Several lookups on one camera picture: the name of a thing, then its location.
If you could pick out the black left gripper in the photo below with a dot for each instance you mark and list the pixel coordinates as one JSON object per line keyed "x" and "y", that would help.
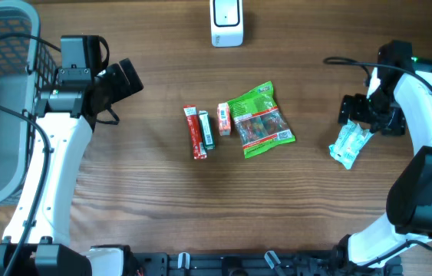
{"x": 116, "y": 72}

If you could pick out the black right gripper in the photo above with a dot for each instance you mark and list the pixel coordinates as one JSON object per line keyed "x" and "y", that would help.
{"x": 352, "y": 109}

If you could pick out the teal white tissue pack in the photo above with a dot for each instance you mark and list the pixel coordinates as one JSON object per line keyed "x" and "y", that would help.
{"x": 351, "y": 139}

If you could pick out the small red candy pack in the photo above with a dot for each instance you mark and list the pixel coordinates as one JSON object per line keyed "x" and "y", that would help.
{"x": 224, "y": 120}

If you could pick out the green stick pack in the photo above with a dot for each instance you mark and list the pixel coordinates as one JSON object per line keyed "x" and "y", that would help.
{"x": 207, "y": 133}

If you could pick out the red stick pack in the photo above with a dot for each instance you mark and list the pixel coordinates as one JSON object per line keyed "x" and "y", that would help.
{"x": 199, "y": 151}

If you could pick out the green snack bag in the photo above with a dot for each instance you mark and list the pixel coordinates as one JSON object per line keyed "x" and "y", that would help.
{"x": 258, "y": 121}

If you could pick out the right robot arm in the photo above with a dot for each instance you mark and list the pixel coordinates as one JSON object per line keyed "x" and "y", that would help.
{"x": 398, "y": 101}

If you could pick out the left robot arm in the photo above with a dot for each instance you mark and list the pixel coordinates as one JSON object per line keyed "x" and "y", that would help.
{"x": 36, "y": 240}

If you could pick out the white barcode scanner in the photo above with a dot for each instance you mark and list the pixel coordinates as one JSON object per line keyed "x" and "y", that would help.
{"x": 227, "y": 25}

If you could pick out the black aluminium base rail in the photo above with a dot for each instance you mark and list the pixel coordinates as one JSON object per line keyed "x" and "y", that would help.
{"x": 301, "y": 263}

